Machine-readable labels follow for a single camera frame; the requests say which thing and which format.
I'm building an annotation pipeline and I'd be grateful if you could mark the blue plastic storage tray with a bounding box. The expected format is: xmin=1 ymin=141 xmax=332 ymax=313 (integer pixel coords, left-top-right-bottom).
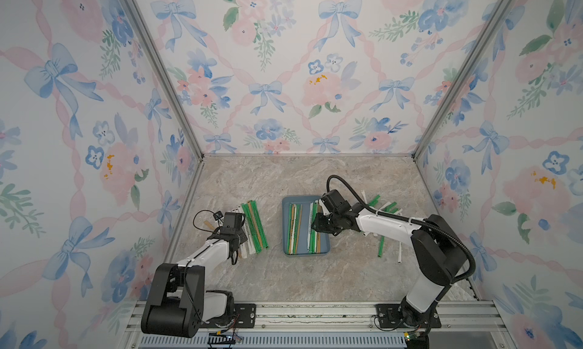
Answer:
xmin=282 ymin=195 xmax=331 ymax=257

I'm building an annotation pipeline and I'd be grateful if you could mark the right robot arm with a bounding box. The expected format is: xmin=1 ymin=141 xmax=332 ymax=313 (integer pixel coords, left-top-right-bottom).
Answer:
xmin=311 ymin=204 xmax=477 ymax=328

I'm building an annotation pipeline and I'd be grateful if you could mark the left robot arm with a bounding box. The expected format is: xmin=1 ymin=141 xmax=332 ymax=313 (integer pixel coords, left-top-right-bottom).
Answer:
xmin=141 ymin=212 xmax=247 ymax=338

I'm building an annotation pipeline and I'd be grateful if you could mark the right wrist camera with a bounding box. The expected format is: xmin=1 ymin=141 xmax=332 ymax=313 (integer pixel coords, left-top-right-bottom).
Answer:
xmin=320 ymin=190 xmax=351 ymax=214

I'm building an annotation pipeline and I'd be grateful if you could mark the black corrugated cable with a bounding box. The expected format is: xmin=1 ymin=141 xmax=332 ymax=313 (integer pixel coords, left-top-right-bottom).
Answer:
xmin=326 ymin=174 xmax=477 ymax=349

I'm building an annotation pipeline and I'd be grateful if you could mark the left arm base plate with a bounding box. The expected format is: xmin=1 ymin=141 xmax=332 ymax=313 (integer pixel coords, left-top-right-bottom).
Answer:
xmin=199 ymin=303 xmax=257 ymax=330

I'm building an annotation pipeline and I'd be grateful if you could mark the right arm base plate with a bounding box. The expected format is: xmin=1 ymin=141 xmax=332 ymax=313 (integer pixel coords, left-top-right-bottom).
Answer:
xmin=374 ymin=303 xmax=442 ymax=330

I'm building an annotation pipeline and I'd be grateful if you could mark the aluminium mounting rail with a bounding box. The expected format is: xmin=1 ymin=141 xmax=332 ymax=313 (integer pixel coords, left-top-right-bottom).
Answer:
xmin=120 ymin=301 xmax=516 ymax=348

